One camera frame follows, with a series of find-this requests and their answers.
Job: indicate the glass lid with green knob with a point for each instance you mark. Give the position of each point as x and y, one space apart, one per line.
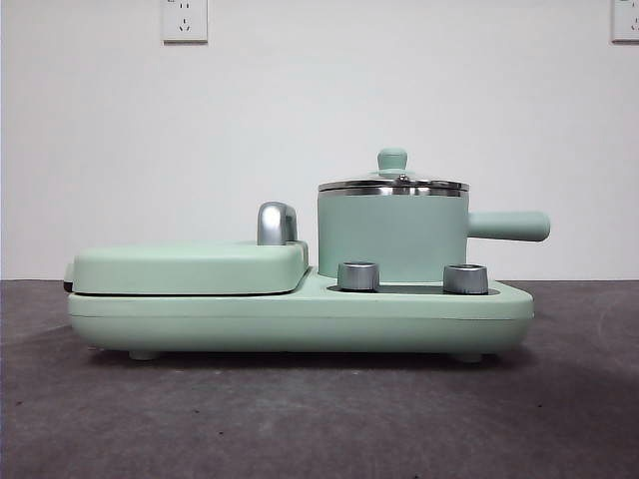
393 159

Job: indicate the mint green steamer pot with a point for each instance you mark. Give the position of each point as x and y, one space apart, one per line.
389 229

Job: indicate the silver control dial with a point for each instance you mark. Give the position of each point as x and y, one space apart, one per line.
357 275
464 278

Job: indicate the mint green cooker base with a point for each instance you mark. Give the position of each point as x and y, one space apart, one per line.
399 319

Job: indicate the mint green griddle cover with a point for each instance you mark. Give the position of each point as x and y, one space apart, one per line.
175 269

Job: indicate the white wall socket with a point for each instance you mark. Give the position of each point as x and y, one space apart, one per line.
185 22
626 20

